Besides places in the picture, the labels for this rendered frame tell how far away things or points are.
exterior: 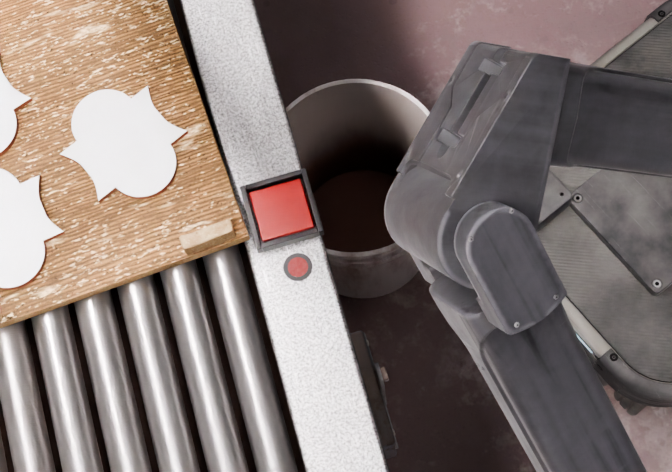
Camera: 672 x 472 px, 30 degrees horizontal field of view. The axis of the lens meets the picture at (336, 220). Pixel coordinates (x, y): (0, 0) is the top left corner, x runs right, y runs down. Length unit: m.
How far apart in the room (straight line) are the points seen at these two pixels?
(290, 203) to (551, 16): 1.22
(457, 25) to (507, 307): 1.85
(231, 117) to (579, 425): 0.79
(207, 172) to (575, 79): 0.77
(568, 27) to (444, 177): 1.84
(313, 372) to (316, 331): 0.04
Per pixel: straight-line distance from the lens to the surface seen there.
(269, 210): 1.38
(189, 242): 1.35
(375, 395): 1.42
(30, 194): 1.43
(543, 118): 0.67
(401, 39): 2.48
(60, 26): 1.51
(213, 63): 1.47
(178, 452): 1.35
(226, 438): 1.34
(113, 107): 1.44
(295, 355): 1.35
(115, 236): 1.40
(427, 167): 0.70
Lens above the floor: 2.23
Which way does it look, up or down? 72 degrees down
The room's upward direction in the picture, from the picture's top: 12 degrees counter-clockwise
